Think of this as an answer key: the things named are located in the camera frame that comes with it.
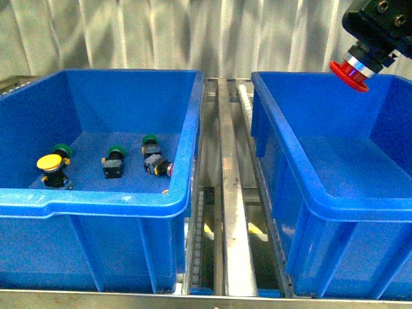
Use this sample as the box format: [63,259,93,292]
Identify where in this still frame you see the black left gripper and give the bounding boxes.
[342,0,411,59]

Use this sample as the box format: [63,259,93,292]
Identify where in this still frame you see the red mushroom push button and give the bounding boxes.
[329,42,398,93]

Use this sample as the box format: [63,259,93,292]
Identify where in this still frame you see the red push button small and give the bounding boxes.
[144,154,174,177]

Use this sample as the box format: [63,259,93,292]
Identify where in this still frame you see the yellow mushroom push button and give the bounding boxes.
[36,154,73,190]

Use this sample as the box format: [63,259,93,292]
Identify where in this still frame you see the blue target plastic bin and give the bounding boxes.
[251,72,411,301]

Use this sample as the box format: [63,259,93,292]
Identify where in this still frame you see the white roller conveyor strip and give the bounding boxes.
[237,84,256,157]

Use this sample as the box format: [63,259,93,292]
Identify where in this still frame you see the green push button right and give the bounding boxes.
[142,135,161,158]

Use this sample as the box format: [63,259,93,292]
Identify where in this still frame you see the green push button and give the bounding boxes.
[53,144,73,159]
[102,145,126,179]
[142,135,161,158]

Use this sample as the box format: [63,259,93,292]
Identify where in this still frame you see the green push button middle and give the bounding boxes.
[102,145,126,179]

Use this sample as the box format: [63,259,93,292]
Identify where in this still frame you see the blue source plastic bin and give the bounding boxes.
[1,70,203,293]

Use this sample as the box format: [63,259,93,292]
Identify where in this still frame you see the green push button left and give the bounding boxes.
[53,144,73,159]

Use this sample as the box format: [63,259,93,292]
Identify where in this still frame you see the metal centre rack rail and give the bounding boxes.
[217,79,258,297]

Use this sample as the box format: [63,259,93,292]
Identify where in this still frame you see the metal rack rail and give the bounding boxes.
[217,79,258,297]
[1,290,411,308]

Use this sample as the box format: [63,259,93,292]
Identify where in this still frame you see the metal front rack rail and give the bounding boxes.
[1,290,411,308]

